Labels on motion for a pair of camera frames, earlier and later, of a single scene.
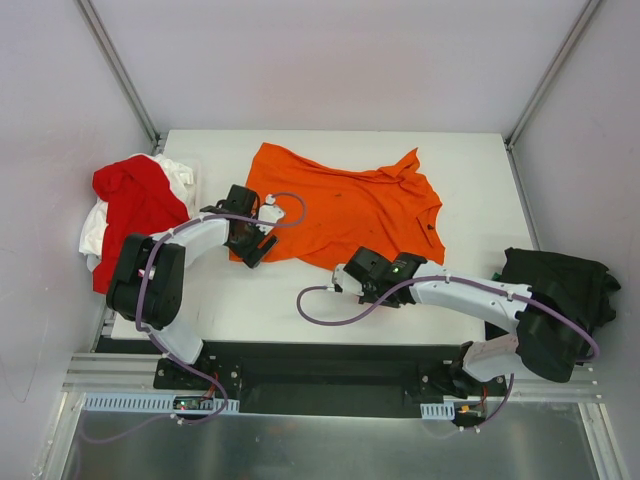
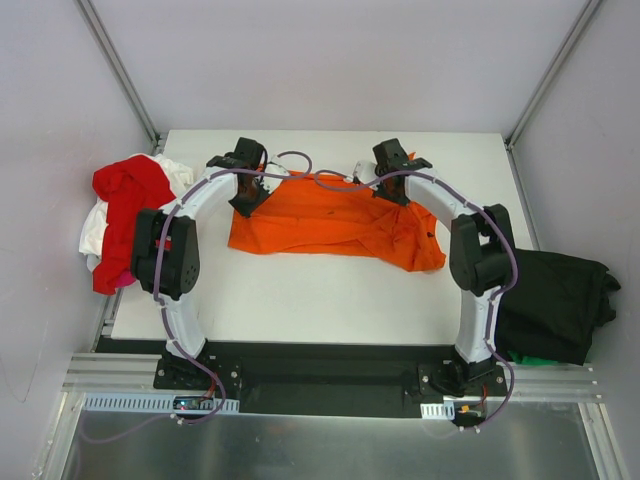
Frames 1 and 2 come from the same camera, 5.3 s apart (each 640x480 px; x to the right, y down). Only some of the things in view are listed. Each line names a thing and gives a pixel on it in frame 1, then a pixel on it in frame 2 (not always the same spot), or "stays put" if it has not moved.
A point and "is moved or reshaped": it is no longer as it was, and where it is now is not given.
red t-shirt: x=140 y=200 stays put
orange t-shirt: x=334 y=215 is moved or reshaped
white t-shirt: x=95 y=224 stays put
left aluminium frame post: x=120 y=72 stays put
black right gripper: x=373 y=292 to x=392 y=191
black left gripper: x=257 y=248 to x=248 y=201
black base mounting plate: x=382 y=377 stays put
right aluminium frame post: x=549 y=72 stays put
